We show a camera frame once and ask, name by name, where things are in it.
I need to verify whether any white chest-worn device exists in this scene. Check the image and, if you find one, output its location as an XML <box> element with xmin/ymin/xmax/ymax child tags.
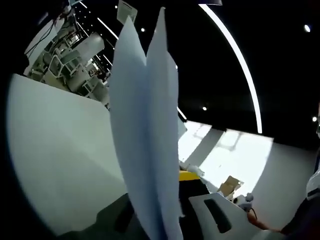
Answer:
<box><xmin>306</xmin><ymin>171</ymin><xmax>320</xmax><ymax>201</ymax></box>

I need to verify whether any ceiling air conditioner vent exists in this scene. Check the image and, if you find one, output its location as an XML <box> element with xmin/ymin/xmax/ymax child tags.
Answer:
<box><xmin>116</xmin><ymin>0</ymin><xmax>138</xmax><ymax>25</ymax></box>

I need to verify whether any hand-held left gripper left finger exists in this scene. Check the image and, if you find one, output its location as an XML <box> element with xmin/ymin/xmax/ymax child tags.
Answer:
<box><xmin>57</xmin><ymin>192</ymin><xmax>148</xmax><ymax>240</ymax></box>

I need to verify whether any white mesh office chair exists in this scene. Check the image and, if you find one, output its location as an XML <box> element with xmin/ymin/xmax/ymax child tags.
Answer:
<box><xmin>49</xmin><ymin>48</ymin><xmax>83</xmax><ymax>81</ymax></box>

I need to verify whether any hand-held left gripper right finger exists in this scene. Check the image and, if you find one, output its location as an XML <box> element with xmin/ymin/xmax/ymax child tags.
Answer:
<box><xmin>178</xmin><ymin>170</ymin><xmax>283</xmax><ymax>240</ymax></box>

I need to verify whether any large whiteboard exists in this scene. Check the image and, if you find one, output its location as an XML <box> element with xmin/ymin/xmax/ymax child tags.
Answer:
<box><xmin>176</xmin><ymin>109</ymin><xmax>188</xmax><ymax>136</ymax></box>

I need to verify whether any white table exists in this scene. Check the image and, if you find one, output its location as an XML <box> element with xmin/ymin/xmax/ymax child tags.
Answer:
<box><xmin>6</xmin><ymin>73</ymin><xmax>226</xmax><ymax>236</ymax></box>

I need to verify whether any white pillar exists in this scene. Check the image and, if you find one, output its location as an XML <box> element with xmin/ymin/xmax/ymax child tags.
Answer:
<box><xmin>74</xmin><ymin>34</ymin><xmax>105</xmax><ymax>63</ymax></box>

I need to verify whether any cardboard box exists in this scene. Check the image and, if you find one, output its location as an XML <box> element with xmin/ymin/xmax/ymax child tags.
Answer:
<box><xmin>216</xmin><ymin>175</ymin><xmax>245</xmax><ymax>200</ymax></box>

